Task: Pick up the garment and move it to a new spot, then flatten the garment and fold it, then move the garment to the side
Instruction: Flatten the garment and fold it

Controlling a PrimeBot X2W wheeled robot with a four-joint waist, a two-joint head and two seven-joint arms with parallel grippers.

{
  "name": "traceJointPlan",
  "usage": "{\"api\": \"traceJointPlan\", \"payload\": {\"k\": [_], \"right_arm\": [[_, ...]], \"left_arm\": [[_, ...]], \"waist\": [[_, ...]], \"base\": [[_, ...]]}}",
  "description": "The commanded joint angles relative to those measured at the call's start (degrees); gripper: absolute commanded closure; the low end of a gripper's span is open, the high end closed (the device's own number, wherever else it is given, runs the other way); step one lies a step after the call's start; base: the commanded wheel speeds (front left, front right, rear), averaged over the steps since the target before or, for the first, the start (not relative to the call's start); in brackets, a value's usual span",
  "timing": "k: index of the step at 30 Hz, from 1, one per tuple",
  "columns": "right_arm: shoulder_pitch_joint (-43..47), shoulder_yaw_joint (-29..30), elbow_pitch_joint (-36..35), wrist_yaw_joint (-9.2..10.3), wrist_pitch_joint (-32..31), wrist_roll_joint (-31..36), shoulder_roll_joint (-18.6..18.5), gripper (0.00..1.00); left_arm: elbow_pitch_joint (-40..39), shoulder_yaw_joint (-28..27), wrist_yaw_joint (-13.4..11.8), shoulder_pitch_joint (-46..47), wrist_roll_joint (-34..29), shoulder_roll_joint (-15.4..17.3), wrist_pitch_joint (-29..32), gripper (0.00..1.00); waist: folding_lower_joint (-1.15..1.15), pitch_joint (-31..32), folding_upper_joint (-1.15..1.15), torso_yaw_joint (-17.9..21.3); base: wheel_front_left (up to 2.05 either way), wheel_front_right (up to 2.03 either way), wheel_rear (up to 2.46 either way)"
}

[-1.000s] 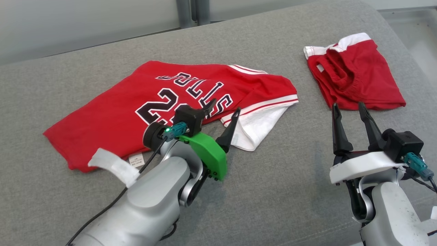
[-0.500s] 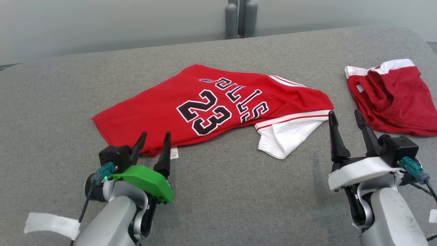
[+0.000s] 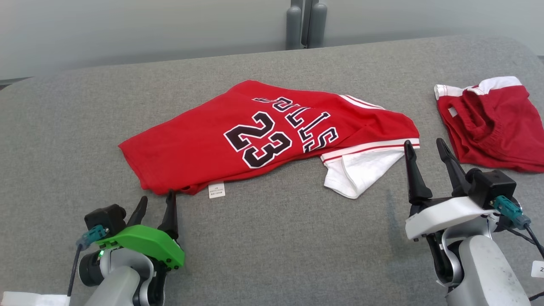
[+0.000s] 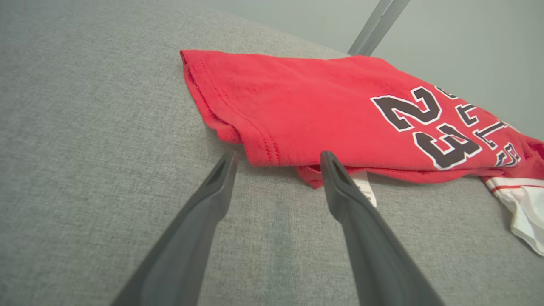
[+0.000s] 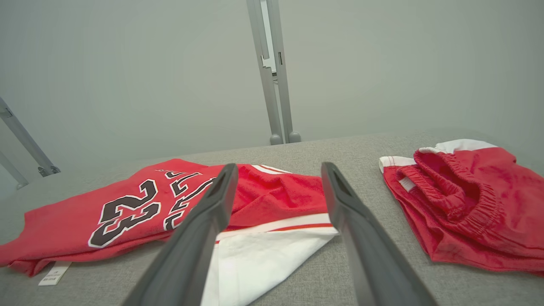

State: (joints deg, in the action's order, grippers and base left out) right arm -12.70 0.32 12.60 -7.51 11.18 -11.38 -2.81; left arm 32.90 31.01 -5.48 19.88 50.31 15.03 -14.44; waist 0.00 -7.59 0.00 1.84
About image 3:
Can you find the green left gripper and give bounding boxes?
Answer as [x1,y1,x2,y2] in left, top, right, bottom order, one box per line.
[94,190,185,269]

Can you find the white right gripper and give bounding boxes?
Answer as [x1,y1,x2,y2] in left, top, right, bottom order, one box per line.
[404,138,498,241]

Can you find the red shorts with white stripe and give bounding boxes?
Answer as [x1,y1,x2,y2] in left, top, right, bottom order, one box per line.
[434,76,544,173]

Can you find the red jersey number 23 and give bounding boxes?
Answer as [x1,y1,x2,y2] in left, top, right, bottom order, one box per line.
[118,79,420,199]

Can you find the white flat object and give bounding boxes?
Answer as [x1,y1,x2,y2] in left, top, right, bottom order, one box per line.
[0,292,71,306]

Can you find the left camera cable teal plug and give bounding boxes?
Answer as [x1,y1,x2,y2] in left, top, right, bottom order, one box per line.
[67,225,108,297]

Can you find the camera cable teal plug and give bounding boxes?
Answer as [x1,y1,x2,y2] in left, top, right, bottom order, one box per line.
[67,225,108,297]
[493,195,544,260]

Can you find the right camera cable teal plug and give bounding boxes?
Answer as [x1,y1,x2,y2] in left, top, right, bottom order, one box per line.
[493,195,544,260]

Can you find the grey metal frame post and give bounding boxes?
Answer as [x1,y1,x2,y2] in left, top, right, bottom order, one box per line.
[286,0,328,50]

